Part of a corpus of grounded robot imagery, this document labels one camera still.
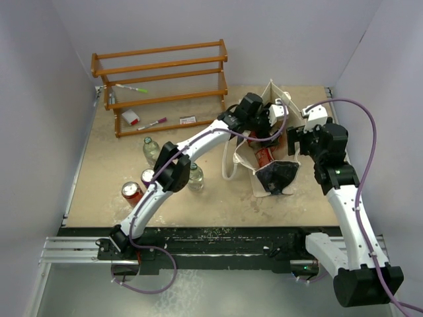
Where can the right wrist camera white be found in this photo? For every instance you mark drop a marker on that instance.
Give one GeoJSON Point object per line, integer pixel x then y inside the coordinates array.
{"type": "Point", "coordinates": [313, 116]}

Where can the red cola can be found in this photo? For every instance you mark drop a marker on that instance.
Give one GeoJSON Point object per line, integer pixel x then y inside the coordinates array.
{"type": "Point", "coordinates": [252, 136]}

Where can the cream canvas tote bag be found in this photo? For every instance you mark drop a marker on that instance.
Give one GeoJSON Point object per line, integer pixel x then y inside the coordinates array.
{"type": "Point", "coordinates": [272, 170]}

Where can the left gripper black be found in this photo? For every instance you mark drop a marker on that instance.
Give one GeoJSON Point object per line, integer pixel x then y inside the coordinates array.
{"type": "Point", "coordinates": [264, 134]}

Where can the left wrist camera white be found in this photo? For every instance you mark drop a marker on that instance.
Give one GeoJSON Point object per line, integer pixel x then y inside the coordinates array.
{"type": "Point", "coordinates": [277, 111]}

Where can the small white red label card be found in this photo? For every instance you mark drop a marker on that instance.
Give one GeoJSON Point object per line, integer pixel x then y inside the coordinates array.
{"type": "Point", "coordinates": [187, 120]}

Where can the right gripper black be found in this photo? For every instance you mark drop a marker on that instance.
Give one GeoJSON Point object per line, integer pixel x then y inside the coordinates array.
{"type": "Point", "coordinates": [297, 134]}

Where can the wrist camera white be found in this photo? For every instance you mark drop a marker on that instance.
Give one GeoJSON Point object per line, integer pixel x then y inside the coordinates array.
{"type": "Point", "coordinates": [313, 116]}
{"type": "Point", "coordinates": [277, 111]}

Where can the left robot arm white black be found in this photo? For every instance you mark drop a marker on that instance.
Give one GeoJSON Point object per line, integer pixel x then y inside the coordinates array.
{"type": "Point", "coordinates": [250, 119]}

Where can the green capped marker pen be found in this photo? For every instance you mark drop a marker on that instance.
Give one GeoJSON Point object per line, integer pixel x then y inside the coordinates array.
{"type": "Point", "coordinates": [141, 90]}

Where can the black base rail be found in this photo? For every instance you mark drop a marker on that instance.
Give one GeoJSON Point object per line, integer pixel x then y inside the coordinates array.
{"type": "Point", "coordinates": [275, 249]}

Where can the wooden shelf rack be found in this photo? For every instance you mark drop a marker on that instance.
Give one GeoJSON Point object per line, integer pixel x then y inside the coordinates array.
{"type": "Point", "coordinates": [185, 80]}

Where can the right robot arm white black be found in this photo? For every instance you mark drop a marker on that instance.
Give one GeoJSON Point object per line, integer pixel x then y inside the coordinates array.
{"type": "Point", "coordinates": [362, 274]}

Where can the white red eraser box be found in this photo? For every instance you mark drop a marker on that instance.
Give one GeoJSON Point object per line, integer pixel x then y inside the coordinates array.
{"type": "Point", "coordinates": [130, 117]}

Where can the grey metal clips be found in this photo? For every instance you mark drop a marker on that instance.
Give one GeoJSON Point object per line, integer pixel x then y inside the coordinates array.
{"type": "Point", "coordinates": [112, 98]}

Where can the clear bottle green cap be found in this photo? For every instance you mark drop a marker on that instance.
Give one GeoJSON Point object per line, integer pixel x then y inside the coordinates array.
{"type": "Point", "coordinates": [151, 151]}
{"type": "Point", "coordinates": [196, 178]}

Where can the purple soda can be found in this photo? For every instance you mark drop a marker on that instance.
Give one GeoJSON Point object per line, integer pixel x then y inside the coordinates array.
{"type": "Point", "coordinates": [147, 176]}

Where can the purple capped marker pen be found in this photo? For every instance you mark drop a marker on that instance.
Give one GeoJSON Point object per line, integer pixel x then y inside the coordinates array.
{"type": "Point", "coordinates": [162, 120]}

